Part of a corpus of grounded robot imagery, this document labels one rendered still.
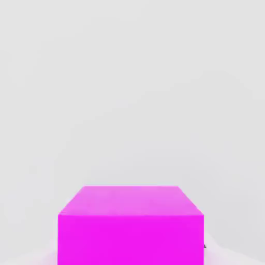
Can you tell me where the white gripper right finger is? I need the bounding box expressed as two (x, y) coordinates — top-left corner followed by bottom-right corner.
(203, 232), (265, 265)

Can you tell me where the small magenta cube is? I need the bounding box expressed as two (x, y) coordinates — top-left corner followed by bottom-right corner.
(57, 185), (205, 265)

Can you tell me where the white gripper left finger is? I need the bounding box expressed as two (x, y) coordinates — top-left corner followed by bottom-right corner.
(12, 238), (59, 265)

